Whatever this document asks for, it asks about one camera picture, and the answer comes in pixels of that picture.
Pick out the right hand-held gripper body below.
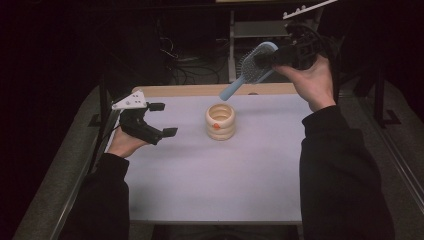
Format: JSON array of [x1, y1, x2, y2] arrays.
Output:
[[274, 0, 340, 70]]

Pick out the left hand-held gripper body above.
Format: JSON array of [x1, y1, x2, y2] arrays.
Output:
[[111, 89, 165, 146]]

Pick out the light blue hairbrush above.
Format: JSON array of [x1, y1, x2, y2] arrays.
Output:
[[218, 41, 280, 102]]

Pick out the cream ribbed cup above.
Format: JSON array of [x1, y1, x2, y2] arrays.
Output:
[[205, 102, 236, 141]]

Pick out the person's left hand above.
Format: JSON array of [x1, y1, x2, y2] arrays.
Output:
[[106, 126, 150, 159]]

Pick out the person's right hand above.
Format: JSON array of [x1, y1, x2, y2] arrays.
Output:
[[271, 54, 337, 113]]

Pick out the wooden table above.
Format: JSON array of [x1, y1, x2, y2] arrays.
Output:
[[131, 82, 298, 99]]

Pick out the white table mat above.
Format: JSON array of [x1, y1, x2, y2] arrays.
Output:
[[105, 93, 315, 223]]

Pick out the black stand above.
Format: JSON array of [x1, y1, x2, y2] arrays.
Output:
[[372, 64, 403, 130]]

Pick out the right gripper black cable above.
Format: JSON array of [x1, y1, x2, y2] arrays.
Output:
[[287, 20, 342, 98]]

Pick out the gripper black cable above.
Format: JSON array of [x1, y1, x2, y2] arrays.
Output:
[[95, 123, 122, 145], [287, 20, 342, 98]]

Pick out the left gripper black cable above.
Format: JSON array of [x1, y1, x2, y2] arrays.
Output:
[[95, 123, 122, 145]]

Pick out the black metal frame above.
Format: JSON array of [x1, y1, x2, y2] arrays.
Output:
[[87, 75, 135, 135]]

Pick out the black floor cables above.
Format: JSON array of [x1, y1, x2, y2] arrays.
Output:
[[159, 35, 254, 85]]

